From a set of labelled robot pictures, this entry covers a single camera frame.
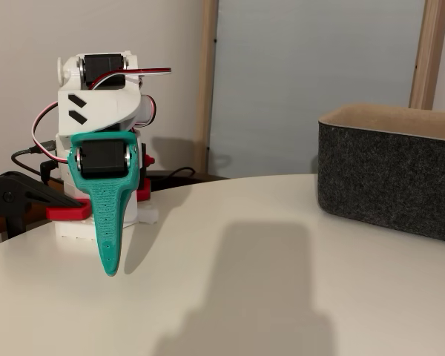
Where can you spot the teal gripper black servo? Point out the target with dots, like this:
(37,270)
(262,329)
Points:
(103,163)

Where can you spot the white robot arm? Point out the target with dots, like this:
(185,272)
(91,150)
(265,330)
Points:
(104,107)

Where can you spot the dark grey felt basket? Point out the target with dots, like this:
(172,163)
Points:
(385,178)

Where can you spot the black clamp with red pad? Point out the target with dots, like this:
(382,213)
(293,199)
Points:
(18,189)
(144,191)

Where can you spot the white toy brick base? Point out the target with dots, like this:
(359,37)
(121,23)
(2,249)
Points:
(74,230)

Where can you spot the light wooden shelf post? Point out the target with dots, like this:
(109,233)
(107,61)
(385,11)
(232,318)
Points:
(204,92)
(428,55)

